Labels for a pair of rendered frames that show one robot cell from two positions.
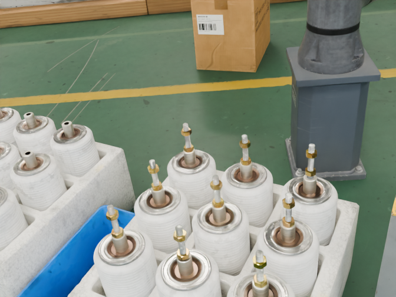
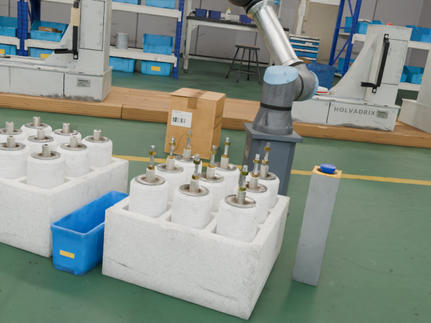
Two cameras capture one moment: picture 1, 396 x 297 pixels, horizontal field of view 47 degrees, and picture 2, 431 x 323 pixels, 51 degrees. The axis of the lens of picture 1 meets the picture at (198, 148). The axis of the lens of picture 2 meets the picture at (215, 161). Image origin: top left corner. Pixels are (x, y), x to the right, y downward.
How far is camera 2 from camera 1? 0.62 m
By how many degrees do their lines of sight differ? 23
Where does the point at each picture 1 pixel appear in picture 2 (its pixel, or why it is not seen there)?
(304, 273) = (261, 207)
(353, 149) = (282, 192)
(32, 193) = (71, 163)
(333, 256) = (276, 212)
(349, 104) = (282, 157)
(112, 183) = (117, 182)
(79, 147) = (104, 147)
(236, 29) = (200, 124)
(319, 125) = not seen: hidden behind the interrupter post
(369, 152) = (291, 205)
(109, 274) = (143, 190)
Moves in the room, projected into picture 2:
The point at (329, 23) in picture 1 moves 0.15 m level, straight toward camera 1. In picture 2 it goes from (274, 102) to (275, 108)
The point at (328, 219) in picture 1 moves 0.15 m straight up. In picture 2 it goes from (273, 193) to (282, 141)
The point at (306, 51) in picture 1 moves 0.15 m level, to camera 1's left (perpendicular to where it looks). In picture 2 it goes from (258, 119) to (218, 116)
